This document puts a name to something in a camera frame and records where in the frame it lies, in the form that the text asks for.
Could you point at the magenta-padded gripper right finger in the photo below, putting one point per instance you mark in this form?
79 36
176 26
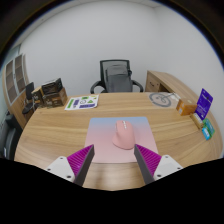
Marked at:
150 160

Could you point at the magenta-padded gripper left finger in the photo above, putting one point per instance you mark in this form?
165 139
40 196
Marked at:
76 160

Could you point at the pink computer mouse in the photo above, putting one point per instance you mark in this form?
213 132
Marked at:
124 136

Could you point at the pink and blue mouse pad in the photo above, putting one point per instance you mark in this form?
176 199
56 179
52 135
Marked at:
103 136

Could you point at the white sheet with coloured stickers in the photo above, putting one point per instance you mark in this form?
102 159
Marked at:
81 102

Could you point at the white sheet with grey circle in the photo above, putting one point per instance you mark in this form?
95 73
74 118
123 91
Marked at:
160 99

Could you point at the small orange box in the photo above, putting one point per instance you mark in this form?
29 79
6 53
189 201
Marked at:
185 107

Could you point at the wide brown carton box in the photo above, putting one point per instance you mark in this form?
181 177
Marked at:
56 99

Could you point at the small teal box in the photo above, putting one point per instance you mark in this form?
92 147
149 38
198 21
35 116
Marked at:
208 129

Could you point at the tall brown carton box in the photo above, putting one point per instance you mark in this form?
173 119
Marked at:
37 97

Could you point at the open black carton box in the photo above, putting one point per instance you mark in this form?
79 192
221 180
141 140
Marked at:
51 86

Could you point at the purple card sign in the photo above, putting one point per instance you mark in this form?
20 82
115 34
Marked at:
204 103

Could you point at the grey backpack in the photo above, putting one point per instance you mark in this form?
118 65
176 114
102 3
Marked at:
118 80

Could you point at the wooden shelf cabinet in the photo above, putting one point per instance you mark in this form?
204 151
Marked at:
15 86

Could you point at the black mesh office chair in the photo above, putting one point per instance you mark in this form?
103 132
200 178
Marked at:
115 62

